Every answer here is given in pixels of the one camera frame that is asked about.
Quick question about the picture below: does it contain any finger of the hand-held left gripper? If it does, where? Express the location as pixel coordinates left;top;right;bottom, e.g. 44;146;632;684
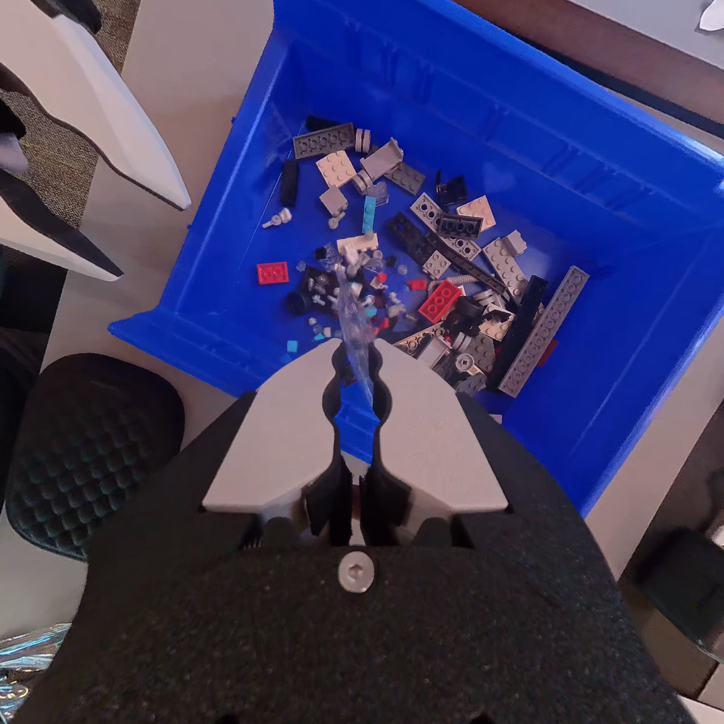
0;167;124;282
0;0;192;212

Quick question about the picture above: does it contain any clear plastic bag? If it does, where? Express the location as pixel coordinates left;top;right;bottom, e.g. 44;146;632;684
325;249;397;408

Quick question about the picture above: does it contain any crumpled silver foil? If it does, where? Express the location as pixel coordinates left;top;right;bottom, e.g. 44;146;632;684
0;622;71;724

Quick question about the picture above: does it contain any blue plastic bin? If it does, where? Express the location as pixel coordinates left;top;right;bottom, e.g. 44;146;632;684
109;0;724;518

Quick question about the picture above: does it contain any pile of toy bricks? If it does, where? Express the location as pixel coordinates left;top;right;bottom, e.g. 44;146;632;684
256;115;591;398

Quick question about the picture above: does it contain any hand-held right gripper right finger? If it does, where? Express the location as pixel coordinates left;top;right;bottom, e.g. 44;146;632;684
359;338;509;546

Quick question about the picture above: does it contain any dark blurred object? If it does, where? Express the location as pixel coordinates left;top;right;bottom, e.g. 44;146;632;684
619;526;724;663

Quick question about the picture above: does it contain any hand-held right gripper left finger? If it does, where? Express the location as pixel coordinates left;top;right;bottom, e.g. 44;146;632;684
202;338;354;545

